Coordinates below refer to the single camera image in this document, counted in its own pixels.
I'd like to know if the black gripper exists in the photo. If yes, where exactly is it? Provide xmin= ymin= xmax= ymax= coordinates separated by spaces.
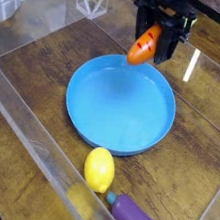
xmin=134 ymin=0 xmax=197 ymax=65

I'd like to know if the orange toy carrot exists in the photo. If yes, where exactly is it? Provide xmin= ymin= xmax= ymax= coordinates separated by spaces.
xmin=127 ymin=24 xmax=161 ymax=65

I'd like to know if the blue round tray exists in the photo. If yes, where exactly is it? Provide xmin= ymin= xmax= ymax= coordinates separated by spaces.
xmin=66 ymin=54 xmax=176 ymax=157

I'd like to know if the yellow toy lemon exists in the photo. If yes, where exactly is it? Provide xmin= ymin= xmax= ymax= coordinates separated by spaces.
xmin=84 ymin=147 xmax=115 ymax=194

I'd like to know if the clear acrylic enclosure wall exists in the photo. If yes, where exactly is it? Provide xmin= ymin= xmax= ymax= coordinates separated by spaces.
xmin=0 ymin=0 xmax=220 ymax=220

